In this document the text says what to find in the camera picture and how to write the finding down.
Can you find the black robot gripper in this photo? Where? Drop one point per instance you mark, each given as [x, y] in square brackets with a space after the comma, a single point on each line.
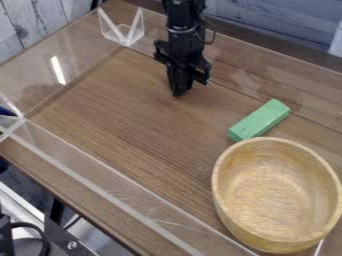
[181, 53]

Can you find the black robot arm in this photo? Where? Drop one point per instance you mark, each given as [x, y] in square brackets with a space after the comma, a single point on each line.
[184, 16]

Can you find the green rectangular block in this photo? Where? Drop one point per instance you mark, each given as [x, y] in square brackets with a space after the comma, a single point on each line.
[260, 121]

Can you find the light wooden bowl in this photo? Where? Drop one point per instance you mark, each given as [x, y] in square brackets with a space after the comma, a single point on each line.
[277, 194]

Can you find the clear acrylic tray walls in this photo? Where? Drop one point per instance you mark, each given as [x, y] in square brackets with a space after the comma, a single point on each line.
[124, 151]

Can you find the black table leg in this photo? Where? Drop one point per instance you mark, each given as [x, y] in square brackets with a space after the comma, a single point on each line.
[57, 211]

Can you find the black metal bracket with screw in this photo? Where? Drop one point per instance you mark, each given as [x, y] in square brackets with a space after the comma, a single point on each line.
[64, 243]

